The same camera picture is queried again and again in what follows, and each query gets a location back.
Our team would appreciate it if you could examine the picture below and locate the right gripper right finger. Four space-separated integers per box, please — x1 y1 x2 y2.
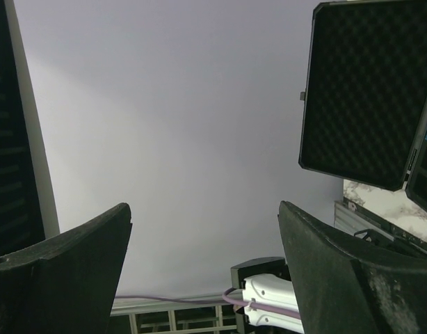
278 201 427 333

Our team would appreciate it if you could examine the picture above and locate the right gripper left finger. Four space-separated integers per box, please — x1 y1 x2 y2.
0 202 132 333

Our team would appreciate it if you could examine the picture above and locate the black foam-lined poker case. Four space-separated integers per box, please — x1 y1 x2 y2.
299 1 427 212

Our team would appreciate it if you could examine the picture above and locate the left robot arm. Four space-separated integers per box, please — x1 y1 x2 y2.
223 257 304 333

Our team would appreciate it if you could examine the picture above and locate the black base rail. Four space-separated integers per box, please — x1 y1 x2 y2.
352 205 427 260

